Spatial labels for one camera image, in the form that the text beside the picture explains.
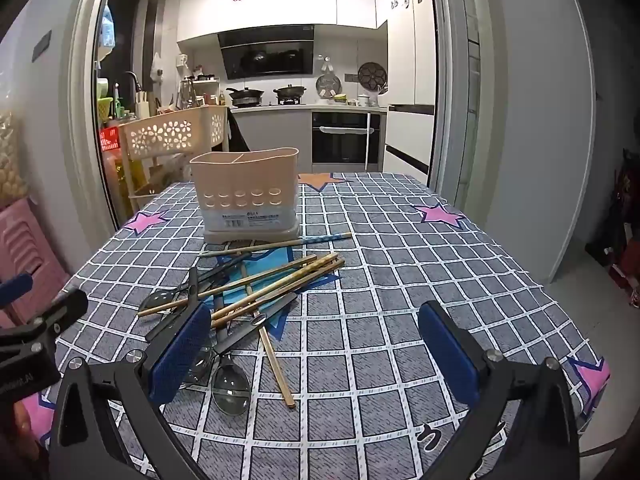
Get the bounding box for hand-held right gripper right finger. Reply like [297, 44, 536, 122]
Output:
[417, 300, 583, 480]

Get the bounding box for black-handled spoon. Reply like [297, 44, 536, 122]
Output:
[212, 295, 298, 416]
[137, 255, 251, 313]
[181, 345, 219, 389]
[147, 266, 201, 346]

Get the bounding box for plain wooden chopstick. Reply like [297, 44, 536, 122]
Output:
[210, 254, 340, 322]
[136, 255, 319, 317]
[211, 259, 347, 331]
[240, 264, 297, 407]

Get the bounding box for person's left hand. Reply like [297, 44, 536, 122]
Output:
[0, 400, 41, 461]

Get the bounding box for white refrigerator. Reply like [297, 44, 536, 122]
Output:
[385, 0, 438, 176]

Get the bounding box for blue-tipped wooden chopstick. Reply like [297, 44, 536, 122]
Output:
[196, 232, 353, 259]

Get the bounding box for grey checked star tablecloth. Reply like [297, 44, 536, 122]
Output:
[37, 172, 613, 480]

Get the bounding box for pink plastic stool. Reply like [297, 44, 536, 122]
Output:
[0, 197, 71, 328]

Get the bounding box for black range hood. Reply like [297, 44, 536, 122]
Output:
[217, 25, 316, 80]

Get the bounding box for beige plastic utensil holder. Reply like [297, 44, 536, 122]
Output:
[189, 147, 301, 245]

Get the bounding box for black wok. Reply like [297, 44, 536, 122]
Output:
[273, 85, 307, 105]
[226, 87, 265, 107]

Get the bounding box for round dark steamer rack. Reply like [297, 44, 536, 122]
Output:
[357, 61, 388, 90]

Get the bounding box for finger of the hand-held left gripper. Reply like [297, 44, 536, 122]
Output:
[0, 287, 89, 361]
[0, 274, 34, 307]

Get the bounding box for red plastic crate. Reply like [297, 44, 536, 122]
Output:
[98, 127, 123, 153]

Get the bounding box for dark wall switch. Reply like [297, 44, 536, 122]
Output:
[32, 30, 52, 63]

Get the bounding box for red items pile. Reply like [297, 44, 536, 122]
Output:
[585, 150, 640, 308]

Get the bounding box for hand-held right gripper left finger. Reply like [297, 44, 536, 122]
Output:
[49, 302, 213, 480]

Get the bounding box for kitchen faucet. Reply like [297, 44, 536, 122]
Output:
[125, 71, 143, 106]

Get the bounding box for beige flower-cutout basket cart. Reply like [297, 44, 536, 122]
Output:
[118, 105, 231, 211]

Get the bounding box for white upper kitchen cabinets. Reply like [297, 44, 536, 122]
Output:
[177, 0, 378, 43]

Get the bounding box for clear bag pale contents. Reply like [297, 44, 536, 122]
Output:
[0, 110, 28, 206]

